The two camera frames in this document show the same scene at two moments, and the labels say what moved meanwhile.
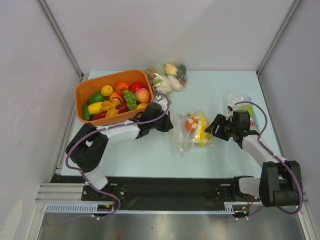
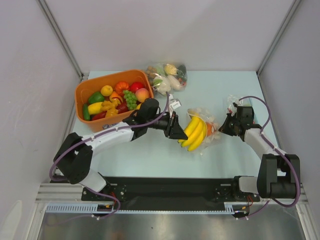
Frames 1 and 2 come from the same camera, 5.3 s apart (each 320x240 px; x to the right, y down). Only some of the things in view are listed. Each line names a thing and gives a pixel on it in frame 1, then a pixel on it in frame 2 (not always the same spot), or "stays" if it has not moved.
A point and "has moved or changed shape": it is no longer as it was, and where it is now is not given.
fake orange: (191, 124) has moved or changed shape
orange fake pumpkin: (121, 86) stays
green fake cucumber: (86, 115) stays
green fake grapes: (131, 99) stays
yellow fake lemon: (106, 90) stays
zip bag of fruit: (189, 130) has moved or changed shape
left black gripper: (167, 124) to (174, 131)
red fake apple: (135, 85) stays
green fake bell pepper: (96, 97) stays
